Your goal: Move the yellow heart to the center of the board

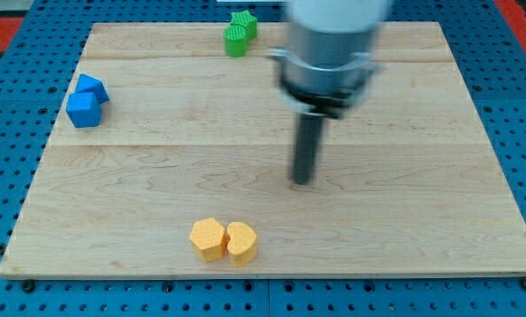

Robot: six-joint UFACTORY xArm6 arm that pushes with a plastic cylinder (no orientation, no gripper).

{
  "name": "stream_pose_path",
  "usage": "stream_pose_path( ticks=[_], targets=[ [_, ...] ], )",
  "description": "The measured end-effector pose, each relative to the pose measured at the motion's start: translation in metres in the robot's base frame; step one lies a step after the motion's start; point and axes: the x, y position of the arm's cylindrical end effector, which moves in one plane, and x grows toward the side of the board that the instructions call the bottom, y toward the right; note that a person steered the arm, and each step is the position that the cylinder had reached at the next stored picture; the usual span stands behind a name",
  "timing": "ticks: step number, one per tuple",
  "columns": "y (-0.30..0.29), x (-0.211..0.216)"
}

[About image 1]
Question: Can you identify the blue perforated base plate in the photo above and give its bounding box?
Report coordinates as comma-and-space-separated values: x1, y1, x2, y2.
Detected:
0, 0, 526, 316

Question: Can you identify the blue cube block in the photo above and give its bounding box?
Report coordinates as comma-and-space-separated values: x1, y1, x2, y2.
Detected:
66, 92, 101, 129

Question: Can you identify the blue angular block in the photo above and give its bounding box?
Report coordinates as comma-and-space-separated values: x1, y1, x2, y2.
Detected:
75, 74, 109, 104

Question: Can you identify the green cylinder block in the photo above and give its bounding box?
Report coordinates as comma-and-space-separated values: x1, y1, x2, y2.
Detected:
223, 25, 248, 57

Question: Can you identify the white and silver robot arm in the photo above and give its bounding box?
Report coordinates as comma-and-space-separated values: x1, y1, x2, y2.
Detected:
270, 0, 392, 119

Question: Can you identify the wooden board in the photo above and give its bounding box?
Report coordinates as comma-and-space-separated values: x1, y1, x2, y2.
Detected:
0, 22, 526, 280

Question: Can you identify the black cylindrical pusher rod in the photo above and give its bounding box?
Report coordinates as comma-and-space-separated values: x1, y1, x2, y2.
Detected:
291, 114, 324, 185

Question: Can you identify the green star block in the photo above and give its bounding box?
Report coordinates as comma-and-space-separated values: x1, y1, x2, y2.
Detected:
230, 10, 258, 41

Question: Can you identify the yellow hexagon block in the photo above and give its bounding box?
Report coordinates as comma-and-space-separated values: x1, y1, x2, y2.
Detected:
189, 217, 227, 262

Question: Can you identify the yellow heart block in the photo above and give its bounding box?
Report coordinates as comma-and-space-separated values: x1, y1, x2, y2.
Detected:
226, 222, 258, 267

